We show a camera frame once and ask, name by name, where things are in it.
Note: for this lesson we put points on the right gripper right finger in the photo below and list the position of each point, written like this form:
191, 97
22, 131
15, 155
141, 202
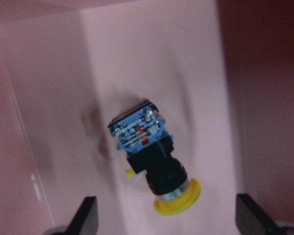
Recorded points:
250, 219

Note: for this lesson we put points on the yellow push button switch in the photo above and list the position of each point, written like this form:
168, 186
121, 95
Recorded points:
141, 134

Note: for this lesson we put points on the pink plastic bin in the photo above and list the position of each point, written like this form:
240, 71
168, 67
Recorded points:
221, 73

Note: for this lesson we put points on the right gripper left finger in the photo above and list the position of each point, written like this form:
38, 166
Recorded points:
85, 220

